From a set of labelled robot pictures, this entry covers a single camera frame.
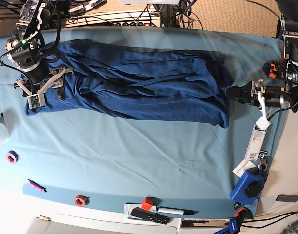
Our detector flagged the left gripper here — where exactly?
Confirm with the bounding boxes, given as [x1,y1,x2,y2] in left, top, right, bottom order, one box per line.
[226,79,271,130]

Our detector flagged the blue box black knob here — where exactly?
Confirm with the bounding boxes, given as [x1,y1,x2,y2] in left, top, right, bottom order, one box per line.
[230,169,267,205]

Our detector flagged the red tape roll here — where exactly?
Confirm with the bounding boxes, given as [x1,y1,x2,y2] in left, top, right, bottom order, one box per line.
[74,195,89,207]

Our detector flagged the black remote control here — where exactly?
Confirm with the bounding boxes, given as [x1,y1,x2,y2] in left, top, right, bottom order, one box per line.
[130,207,170,225]

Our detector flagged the light blue table cloth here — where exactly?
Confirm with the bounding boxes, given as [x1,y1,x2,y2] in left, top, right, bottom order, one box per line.
[0,26,283,219]

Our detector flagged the blue t-shirt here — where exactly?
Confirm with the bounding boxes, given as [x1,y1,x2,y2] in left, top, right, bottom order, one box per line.
[24,40,233,128]

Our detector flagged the white black marker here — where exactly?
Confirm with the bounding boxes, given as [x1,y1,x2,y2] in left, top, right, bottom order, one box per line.
[156,207,196,215]

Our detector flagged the keys with carabiner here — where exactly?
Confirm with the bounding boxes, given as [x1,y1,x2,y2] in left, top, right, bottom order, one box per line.
[258,150,268,176]

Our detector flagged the blue spring clamp bottom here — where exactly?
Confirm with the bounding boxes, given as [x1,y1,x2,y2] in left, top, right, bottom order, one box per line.
[214,207,251,234]

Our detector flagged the grey small device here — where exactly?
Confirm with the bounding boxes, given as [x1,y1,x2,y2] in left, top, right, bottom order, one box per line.
[276,194,298,203]

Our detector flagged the purple tape roll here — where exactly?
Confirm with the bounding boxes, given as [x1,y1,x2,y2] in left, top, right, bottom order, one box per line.
[6,151,19,164]

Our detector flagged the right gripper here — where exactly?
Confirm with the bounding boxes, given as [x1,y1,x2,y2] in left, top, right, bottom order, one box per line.
[14,67,74,109]

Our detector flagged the orange black clamp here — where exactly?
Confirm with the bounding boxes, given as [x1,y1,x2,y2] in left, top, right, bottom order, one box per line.
[263,61,286,80]

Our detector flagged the white paper card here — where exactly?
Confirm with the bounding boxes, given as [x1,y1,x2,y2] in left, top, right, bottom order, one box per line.
[232,159,257,178]

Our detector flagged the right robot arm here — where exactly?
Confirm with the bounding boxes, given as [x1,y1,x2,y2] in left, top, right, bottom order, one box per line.
[3,0,72,109]

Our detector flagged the pink marker pen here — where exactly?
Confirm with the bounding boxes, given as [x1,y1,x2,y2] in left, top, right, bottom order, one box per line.
[27,179,47,193]

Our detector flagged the red cube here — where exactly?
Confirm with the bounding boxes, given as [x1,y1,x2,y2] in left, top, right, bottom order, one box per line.
[141,198,154,211]

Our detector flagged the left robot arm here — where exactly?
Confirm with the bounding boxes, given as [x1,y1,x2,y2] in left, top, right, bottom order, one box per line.
[226,0,298,131]

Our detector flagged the grey blister package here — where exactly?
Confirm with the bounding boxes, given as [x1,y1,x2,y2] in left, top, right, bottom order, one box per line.
[244,124,267,161]

